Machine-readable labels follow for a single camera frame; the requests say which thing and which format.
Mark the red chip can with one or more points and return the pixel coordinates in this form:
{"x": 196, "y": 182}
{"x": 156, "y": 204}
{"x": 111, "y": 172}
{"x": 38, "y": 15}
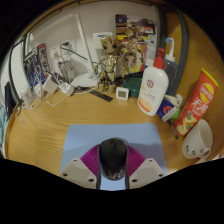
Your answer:
{"x": 196, "y": 103}

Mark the printed figure box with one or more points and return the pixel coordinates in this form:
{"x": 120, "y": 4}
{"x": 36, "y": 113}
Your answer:
{"x": 135, "y": 46}

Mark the large white power adapter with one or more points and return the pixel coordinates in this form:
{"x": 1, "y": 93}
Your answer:
{"x": 50, "y": 85}

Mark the dark green round tin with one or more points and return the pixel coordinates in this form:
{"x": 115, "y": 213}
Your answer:
{"x": 133, "y": 87}

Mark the small white charger block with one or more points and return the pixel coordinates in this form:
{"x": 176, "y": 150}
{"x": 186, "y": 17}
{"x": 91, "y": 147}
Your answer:
{"x": 38, "y": 89}

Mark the white power strip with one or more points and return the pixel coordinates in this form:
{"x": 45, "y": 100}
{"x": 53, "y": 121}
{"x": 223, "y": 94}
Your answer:
{"x": 66, "y": 89}

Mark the grey metal frame post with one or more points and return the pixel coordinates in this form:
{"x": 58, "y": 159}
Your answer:
{"x": 181, "y": 50}
{"x": 11, "y": 73}

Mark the light blue mouse pad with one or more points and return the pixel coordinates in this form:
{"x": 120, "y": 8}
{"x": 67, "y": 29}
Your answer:
{"x": 86, "y": 136}

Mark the white mug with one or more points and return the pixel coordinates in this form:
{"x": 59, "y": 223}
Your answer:
{"x": 198, "y": 140}

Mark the small white digital clock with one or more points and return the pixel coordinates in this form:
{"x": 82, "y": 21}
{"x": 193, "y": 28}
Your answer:
{"x": 121, "y": 93}

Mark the clear plastic cup with lid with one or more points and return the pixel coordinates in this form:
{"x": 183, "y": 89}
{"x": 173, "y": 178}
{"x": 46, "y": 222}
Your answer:
{"x": 26, "y": 94}

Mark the white lotion bottle red cap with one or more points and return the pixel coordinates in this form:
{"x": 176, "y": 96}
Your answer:
{"x": 153, "y": 90}

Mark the blue robot model kit box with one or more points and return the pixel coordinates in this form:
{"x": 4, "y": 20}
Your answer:
{"x": 31, "y": 65}

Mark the black hanging bag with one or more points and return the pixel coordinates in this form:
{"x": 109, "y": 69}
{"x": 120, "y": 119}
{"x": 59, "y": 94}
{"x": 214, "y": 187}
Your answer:
{"x": 9, "y": 100}

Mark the black power adapter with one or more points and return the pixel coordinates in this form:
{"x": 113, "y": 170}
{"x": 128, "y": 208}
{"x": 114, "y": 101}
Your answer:
{"x": 60, "y": 78}

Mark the black computer mouse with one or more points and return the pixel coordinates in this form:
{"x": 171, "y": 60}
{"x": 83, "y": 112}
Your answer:
{"x": 113, "y": 158}

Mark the white wall box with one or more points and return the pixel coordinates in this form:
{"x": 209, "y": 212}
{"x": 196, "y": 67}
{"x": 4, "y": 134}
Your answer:
{"x": 101, "y": 39}

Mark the black ruler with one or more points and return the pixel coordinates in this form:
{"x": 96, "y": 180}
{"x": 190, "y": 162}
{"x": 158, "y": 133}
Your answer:
{"x": 101, "y": 96}

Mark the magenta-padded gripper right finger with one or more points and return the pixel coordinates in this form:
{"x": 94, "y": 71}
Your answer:
{"x": 148, "y": 170}

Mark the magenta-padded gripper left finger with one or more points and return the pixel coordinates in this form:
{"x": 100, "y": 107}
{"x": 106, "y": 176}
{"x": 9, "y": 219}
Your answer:
{"x": 78, "y": 170}

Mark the blue and white tube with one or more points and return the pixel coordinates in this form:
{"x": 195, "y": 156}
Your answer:
{"x": 168, "y": 108}

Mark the white wall outlet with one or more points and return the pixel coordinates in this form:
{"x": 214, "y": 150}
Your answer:
{"x": 68, "y": 46}
{"x": 55, "y": 52}

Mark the stainless steel cup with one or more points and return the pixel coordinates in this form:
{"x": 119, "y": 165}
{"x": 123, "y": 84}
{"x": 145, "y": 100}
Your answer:
{"x": 66, "y": 68}

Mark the clear bottle with white nozzle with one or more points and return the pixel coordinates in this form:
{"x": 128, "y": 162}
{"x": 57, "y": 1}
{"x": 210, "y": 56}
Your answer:
{"x": 171, "y": 66}

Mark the blue checked bedding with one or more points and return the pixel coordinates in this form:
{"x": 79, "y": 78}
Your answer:
{"x": 2, "y": 133}

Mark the white desk lamp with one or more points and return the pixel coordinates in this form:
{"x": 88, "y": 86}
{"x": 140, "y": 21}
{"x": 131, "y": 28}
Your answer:
{"x": 85, "y": 80}

